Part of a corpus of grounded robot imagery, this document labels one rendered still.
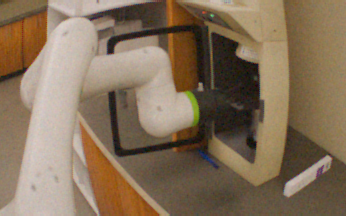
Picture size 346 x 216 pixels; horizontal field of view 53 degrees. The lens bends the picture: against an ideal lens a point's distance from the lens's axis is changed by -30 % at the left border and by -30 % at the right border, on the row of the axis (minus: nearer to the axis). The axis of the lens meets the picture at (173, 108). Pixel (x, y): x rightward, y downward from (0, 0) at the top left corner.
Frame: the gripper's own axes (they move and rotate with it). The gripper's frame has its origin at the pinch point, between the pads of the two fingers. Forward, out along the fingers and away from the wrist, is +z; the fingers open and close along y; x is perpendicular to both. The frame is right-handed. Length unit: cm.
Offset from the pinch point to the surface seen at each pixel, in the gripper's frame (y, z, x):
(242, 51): -0.1, -7.9, -13.9
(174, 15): 22.9, -17.9, -22.1
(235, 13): -14.2, -19.3, -30.1
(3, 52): 487, -79, 69
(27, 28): 487, -29, 43
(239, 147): 2.0, -7.3, 18.2
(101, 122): 59, -33, 26
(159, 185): 6.1, -33.5, 26.0
